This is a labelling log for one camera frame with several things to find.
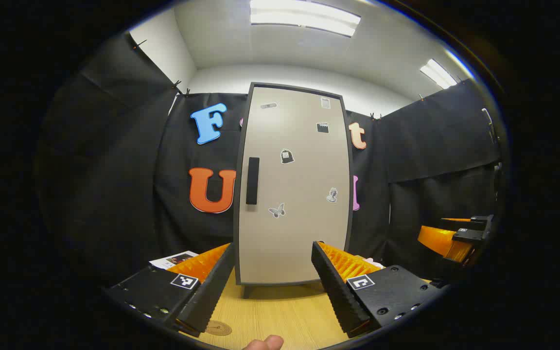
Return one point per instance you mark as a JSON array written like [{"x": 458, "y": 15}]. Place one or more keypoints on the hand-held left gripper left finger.
[{"x": 212, "y": 291}]

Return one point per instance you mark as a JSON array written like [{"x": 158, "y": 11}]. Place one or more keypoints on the round wooden coaster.
[{"x": 218, "y": 328}]

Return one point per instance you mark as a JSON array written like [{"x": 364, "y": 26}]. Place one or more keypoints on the long ceiling light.
[{"x": 304, "y": 17}]

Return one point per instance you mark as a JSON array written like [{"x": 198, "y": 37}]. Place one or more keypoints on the white cover book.
[{"x": 173, "y": 259}]

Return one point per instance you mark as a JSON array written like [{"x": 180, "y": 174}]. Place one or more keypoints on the small ceiling light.
[{"x": 438, "y": 74}]

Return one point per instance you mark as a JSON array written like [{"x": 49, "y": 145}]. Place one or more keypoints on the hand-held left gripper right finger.
[{"x": 338, "y": 291}]

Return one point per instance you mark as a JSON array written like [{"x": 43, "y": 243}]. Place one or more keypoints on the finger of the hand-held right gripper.
[
  {"x": 481, "y": 222},
  {"x": 469, "y": 236}
]

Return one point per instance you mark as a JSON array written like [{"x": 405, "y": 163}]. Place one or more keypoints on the dark gray cabinet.
[{"x": 241, "y": 194}]

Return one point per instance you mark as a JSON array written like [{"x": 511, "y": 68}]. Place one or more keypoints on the black backdrop cloth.
[{"x": 114, "y": 170}]

